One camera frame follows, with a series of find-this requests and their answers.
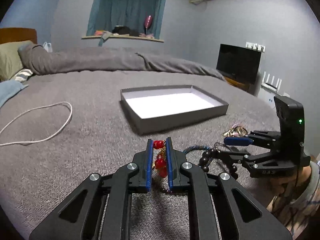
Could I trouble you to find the grey duvet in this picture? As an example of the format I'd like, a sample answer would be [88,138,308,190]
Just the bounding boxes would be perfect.
[18,43,225,81]

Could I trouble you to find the white wall hooks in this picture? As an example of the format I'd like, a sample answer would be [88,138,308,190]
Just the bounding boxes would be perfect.
[245,42,265,53]

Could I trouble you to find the person's right hand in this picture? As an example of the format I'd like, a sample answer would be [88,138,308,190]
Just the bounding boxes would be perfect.
[267,166,312,214]

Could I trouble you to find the wooden window sill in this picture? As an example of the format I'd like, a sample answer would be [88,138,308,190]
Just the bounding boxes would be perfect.
[81,35,164,43]

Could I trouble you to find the black clothes on sill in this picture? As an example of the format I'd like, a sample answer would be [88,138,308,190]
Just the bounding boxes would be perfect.
[112,25,140,37]

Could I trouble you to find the grey cardboard tray box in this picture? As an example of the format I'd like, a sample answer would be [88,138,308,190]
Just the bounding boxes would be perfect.
[120,85,229,134]

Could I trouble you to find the olive green pillow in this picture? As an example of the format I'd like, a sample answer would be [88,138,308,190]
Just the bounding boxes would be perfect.
[0,41,33,81]

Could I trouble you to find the black camera box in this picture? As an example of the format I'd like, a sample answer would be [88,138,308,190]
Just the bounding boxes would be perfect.
[274,96,305,164]

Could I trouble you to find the wooden tv stand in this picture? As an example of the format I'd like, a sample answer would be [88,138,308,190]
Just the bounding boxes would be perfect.
[225,76,250,92]

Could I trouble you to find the grey bed cover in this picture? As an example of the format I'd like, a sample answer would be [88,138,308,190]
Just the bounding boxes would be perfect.
[1,71,279,239]

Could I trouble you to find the teal window curtain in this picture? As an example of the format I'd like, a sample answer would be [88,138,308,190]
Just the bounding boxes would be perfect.
[86,0,166,39]

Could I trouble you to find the white charging cable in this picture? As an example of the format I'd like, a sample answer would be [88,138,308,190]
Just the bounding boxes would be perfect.
[0,101,73,147]

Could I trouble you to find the plaid sleeve forearm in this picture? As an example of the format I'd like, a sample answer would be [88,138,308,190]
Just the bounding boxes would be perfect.
[272,162,319,239]

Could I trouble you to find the white plastic bag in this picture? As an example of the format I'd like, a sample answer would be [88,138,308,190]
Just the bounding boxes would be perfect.
[42,42,53,53]

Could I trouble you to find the striped pillow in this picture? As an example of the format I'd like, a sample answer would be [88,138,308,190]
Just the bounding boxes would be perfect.
[11,68,33,83]

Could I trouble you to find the pink balloon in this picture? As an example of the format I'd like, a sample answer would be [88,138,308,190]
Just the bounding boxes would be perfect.
[144,15,153,35]

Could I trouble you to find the black television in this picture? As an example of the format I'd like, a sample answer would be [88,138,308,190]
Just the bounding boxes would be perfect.
[216,44,261,85]

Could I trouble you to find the light blue blanket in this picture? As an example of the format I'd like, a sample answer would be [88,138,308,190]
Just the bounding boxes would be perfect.
[0,80,28,108]

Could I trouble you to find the pink cord jewelry bundle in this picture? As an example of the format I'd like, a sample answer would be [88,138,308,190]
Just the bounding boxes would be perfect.
[223,124,248,137]

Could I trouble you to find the white wifi router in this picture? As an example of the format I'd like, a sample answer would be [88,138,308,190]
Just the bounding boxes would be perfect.
[261,72,283,93]

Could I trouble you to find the wooden headboard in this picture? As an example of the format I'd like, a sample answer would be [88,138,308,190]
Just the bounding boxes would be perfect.
[0,28,37,44]

